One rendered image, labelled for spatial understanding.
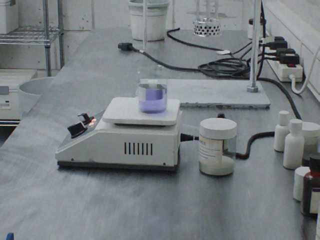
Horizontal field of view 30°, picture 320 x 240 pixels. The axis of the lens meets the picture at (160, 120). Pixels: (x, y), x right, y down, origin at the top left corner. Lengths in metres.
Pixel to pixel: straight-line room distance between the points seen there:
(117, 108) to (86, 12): 2.46
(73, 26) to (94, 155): 2.52
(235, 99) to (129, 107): 0.40
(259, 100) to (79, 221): 0.64
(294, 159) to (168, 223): 0.28
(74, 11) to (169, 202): 2.65
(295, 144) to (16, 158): 0.47
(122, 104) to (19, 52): 2.56
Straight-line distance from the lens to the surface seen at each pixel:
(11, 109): 3.21
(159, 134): 0.95
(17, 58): 3.58
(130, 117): 0.96
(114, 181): 0.94
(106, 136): 0.96
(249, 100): 1.34
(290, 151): 1.00
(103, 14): 3.44
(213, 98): 1.34
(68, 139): 1.02
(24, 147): 1.10
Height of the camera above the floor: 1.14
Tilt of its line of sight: 19 degrees down
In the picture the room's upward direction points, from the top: 1 degrees clockwise
